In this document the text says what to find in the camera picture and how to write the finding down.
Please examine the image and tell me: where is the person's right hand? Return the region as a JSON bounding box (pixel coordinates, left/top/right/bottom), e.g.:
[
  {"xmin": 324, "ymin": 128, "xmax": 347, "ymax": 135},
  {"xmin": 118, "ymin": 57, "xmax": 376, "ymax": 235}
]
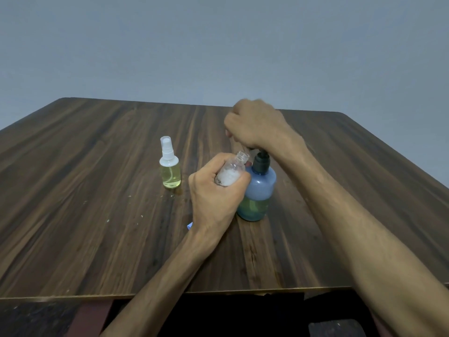
[{"xmin": 224, "ymin": 98, "xmax": 309, "ymax": 162}]

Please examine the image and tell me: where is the person's left hand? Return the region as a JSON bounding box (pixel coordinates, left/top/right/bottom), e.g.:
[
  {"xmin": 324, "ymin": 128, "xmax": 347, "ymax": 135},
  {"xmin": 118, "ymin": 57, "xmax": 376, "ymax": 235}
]
[{"xmin": 188, "ymin": 152, "xmax": 252, "ymax": 241}]

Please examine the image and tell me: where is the person's left forearm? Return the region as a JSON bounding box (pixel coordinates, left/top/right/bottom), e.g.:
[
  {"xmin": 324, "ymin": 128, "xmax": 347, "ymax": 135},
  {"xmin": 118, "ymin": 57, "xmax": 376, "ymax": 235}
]
[{"xmin": 101, "ymin": 227, "xmax": 220, "ymax": 337}]

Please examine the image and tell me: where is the blue green pump bottle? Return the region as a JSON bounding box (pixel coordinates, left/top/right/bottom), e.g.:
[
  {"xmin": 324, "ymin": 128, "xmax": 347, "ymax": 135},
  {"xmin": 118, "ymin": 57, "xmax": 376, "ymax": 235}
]
[{"xmin": 236, "ymin": 150, "xmax": 277, "ymax": 222}]

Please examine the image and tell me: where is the blue-capped small spray bottle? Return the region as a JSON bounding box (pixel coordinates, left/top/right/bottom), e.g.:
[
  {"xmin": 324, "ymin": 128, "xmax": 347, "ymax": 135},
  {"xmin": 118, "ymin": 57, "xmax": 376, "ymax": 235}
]
[{"xmin": 214, "ymin": 150, "xmax": 250, "ymax": 188}]

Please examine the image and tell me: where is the maroon table leg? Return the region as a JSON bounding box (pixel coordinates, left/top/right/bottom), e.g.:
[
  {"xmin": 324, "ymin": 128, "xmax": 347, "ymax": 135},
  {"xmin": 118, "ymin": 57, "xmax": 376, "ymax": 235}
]
[
  {"xmin": 66, "ymin": 301, "xmax": 114, "ymax": 337},
  {"xmin": 370, "ymin": 314, "xmax": 393, "ymax": 337}
]

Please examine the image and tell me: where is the clear small bottle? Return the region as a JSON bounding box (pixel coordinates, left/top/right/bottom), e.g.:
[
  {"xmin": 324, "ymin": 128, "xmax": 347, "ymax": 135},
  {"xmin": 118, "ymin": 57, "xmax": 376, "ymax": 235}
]
[{"xmin": 159, "ymin": 154, "xmax": 182, "ymax": 189}]

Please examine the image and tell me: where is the white spray cap with tube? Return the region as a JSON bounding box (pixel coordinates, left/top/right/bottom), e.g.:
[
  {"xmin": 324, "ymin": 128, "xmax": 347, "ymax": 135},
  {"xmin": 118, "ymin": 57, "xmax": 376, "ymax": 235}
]
[{"xmin": 160, "ymin": 136, "xmax": 175, "ymax": 160}]

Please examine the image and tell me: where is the person's right forearm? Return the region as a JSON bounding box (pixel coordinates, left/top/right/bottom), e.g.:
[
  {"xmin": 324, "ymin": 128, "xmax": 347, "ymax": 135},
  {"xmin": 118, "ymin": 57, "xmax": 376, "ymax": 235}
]
[{"xmin": 282, "ymin": 143, "xmax": 449, "ymax": 337}]

